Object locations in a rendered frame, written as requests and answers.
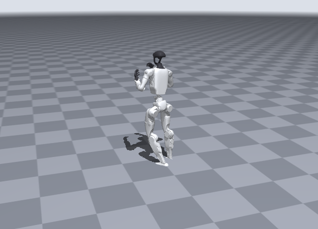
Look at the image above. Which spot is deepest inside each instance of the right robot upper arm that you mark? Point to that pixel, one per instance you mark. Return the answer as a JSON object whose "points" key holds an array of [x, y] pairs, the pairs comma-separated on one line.
{"points": [[170, 79]]}

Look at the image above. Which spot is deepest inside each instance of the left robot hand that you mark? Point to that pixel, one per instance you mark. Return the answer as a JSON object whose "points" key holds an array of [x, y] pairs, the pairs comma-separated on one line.
{"points": [[136, 75]]}

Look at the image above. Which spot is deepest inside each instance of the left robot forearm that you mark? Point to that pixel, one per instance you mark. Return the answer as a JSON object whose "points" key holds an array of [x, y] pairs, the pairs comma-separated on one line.
{"points": [[137, 84]]}

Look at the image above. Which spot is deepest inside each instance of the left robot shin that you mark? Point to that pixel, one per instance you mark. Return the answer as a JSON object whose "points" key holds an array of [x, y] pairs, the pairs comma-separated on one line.
{"points": [[156, 149]]}

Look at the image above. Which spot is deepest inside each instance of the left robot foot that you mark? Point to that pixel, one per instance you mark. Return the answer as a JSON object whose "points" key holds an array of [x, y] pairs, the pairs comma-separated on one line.
{"points": [[165, 164]]}

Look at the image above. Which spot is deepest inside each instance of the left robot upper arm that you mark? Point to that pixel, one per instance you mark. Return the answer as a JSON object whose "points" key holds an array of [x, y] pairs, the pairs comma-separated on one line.
{"points": [[147, 74]]}

